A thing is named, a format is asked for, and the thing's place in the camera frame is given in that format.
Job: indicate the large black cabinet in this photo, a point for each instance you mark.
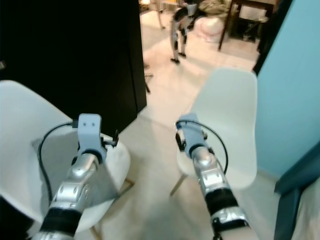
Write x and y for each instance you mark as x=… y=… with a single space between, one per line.
x=70 y=50

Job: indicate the pale pink cushion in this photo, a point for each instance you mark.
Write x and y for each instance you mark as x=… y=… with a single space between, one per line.
x=211 y=29

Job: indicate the white and black humanoid robot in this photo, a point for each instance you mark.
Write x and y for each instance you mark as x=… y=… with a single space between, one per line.
x=180 y=25

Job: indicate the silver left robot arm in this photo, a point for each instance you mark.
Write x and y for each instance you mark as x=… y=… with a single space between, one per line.
x=75 y=185

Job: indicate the teal sofa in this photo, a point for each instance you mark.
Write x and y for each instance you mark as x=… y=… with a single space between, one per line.
x=297 y=180

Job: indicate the light grey right wrist camera mount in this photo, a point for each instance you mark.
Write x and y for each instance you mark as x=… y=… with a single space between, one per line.
x=192 y=137

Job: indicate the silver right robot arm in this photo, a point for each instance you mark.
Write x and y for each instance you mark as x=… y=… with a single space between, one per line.
x=212 y=175

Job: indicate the empty white shell chair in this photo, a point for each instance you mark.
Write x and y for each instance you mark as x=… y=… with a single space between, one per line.
x=227 y=100

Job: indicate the dark wooden table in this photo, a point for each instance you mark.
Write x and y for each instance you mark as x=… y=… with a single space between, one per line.
x=245 y=4

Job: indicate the olive green bag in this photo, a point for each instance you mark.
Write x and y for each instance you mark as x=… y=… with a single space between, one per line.
x=214 y=7

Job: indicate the white cloth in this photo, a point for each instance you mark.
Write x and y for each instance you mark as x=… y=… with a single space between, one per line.
x=309 y=220

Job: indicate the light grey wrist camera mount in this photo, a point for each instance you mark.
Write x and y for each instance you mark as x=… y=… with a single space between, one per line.
x=192 y=137
x=90 y=132

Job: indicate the light grey left wrist camera mount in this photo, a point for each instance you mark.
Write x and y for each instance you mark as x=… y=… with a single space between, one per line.
x=90 y=132

